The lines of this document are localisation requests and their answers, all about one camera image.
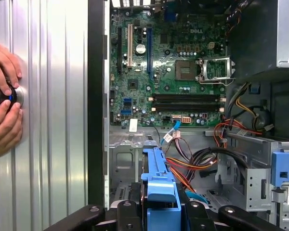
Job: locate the grey power supply unit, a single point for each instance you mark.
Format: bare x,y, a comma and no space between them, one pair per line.
255,36

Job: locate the CPU socket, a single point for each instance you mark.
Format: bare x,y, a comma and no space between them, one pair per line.
185,70

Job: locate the white expansion slot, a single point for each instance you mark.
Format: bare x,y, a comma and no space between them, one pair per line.
130,45

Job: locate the grey metal drive cage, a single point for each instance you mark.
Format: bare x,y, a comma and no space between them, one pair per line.
255,187

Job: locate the hard disk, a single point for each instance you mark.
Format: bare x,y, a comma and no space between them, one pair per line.
161,190

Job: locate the thin metal locking lever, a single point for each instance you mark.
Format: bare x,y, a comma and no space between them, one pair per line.
213,83

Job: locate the blue plastic drive bracket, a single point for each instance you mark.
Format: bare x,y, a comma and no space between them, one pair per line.
279,166

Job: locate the black open PC case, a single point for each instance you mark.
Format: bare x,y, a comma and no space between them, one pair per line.
95,96

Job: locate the person's left hand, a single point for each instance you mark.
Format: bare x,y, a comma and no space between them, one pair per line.
2,67

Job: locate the metal socket cover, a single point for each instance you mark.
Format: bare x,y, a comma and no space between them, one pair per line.
216,59

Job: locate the black expansion slot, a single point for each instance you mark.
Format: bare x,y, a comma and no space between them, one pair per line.
119,50

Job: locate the silver coin battery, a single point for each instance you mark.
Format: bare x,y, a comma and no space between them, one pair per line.
140,49

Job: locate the black RAM slot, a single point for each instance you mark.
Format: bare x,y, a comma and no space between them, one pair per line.
185,108
185,97

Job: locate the grey metal disk bay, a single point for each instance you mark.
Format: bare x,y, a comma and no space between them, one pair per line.
124,144

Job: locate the blue expansion slot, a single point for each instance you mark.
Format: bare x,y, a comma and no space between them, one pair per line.
149,53

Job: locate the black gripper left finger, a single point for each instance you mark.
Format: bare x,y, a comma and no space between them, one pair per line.
127,216

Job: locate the green motherboard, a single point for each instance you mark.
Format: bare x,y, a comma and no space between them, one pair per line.
139,84

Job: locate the person's right hand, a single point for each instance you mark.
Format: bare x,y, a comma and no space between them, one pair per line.
4,130

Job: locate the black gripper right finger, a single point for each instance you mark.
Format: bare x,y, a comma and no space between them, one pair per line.
201,216

